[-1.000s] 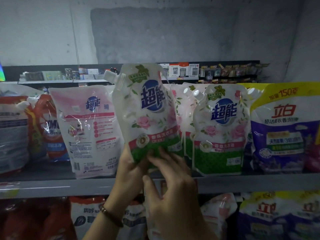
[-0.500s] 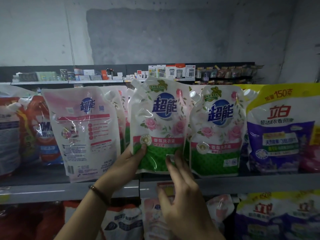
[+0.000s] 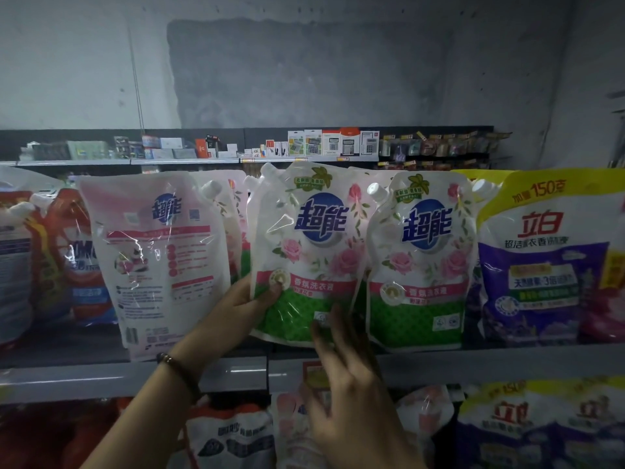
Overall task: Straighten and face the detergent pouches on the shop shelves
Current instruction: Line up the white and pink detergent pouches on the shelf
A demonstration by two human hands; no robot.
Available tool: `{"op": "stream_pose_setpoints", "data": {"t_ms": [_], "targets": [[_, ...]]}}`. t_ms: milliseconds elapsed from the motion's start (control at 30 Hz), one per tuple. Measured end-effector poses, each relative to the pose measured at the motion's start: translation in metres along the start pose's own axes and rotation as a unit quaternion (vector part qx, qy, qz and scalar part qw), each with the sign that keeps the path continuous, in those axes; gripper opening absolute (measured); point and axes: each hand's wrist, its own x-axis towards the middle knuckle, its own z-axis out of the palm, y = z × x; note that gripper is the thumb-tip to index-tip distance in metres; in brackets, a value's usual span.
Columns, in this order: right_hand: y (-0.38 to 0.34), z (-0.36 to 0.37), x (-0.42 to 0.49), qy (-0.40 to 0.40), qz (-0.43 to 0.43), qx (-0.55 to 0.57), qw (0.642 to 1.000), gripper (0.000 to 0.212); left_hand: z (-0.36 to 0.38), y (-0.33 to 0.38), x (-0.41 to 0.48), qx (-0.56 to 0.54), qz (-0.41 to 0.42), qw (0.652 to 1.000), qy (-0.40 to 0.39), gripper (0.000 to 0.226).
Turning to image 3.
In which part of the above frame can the person's right hand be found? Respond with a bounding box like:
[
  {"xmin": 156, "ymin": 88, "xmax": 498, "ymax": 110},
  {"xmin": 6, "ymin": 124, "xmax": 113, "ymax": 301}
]
[{"xmin": 301, "ymin": 302, "xmax": 423, "ymax": 457}]

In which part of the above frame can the person's left hand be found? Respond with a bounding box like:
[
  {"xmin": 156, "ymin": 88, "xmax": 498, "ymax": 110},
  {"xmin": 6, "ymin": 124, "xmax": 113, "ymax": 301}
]
[{"xmin": 168, "ymin": 276, "xmax": 285, "ymax": 377}]

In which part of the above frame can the orange-edged OMO pouch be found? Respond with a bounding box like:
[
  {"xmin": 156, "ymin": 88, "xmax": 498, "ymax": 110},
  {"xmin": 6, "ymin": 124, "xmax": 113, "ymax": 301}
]
[{"xmin": 184, "ymin": 402, "xmax": 277, "ymax": 469}]

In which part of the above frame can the grey metal shelf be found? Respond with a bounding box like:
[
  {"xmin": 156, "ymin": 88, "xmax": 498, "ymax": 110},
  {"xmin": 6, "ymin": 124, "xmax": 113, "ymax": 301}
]
[{"xmin": 0, "ymin": 327, "xmax": 625, "ymax": 469}]

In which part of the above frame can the person's left forearm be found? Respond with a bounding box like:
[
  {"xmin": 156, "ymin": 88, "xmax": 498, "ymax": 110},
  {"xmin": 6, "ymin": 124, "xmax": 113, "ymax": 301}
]
[{"xmin": 83, "ymin": 361, "xmax": 203, "ymax": 469}]

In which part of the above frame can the dark background shelf unit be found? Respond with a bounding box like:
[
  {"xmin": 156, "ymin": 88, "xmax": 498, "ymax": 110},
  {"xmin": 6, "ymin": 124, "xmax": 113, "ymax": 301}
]
[{"xmin": 0, "ymin": 126, "xmax": 511, "ymax": 178}]

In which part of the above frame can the dark aisle shelf unit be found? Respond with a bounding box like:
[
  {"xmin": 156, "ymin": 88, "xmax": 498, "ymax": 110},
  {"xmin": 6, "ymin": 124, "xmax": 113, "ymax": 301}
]
[{"xmin": 604, "ymin": 87, "xmax": 625, "ymax": 168}]

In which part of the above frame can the red-framed price tag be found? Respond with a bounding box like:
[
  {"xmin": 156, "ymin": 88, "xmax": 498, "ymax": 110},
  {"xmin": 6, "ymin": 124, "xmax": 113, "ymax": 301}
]
[{"xmin": 301, "ymin": 358, "xmax": 334, "ymax": 388}]

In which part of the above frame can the row of small toiletry boxes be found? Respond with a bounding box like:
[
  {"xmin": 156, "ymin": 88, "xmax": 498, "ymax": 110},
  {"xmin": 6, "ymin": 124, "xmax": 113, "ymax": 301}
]
[{"xmin": 18, "ymin": 128, "xmax": 383, "ymax": 163}]

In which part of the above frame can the row of small bottles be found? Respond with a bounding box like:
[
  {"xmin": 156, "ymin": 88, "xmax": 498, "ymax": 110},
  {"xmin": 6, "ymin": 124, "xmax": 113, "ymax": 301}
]
[{"xmin": 378, "ymin": 130, "xmax": 511, "ymax": 171}]

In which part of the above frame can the dark beaded bracelet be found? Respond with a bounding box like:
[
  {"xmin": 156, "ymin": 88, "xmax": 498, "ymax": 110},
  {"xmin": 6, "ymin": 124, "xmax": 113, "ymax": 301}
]
[{"xmin": 155, "ymin": 350, "xmax": 204, "ymax": 403}]

